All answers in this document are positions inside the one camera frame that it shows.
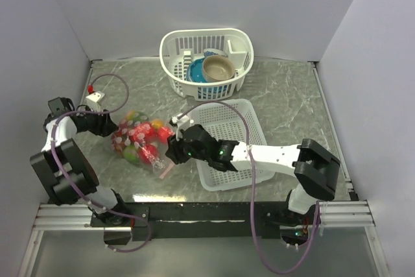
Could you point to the white oval dish basket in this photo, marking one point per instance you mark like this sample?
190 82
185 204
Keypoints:
178 49

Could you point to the red fake fruit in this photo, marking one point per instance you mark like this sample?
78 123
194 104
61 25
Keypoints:
145 132

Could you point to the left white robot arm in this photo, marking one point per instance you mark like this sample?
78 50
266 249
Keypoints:
61 164

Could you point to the beige ceramic bowl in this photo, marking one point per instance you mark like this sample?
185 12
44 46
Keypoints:
217 69

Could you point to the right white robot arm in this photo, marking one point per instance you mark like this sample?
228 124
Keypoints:
315 168

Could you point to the green fake fruit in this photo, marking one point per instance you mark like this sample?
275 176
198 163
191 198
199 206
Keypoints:
130 154

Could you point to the orange fake fruit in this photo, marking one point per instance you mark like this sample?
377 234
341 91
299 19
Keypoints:
157 123

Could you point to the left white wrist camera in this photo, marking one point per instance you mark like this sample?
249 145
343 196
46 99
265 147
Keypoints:
94 101

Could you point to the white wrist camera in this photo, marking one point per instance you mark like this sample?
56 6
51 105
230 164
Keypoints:
180 123
94 101

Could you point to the red fake tomato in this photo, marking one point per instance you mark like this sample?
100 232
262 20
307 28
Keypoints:
164 133

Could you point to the clear zip top bag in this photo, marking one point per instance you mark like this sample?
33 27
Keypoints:
152 154

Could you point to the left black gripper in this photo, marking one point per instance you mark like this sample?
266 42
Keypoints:
104 126

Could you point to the white blue floral cup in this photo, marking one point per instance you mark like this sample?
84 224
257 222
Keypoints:
211 51

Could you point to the blue dotted plate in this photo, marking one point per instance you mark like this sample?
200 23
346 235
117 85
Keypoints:
194 72

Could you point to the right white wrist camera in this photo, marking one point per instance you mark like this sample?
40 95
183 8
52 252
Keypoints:
180 123

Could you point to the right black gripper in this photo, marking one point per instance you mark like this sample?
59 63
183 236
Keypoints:
174 150

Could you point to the aluminium frame rail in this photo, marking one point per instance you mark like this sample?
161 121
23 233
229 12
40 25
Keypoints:
78 217

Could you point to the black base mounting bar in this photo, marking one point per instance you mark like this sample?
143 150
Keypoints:
216 219

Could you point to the white rectangular perforated tray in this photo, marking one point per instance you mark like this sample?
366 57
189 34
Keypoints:
239 123

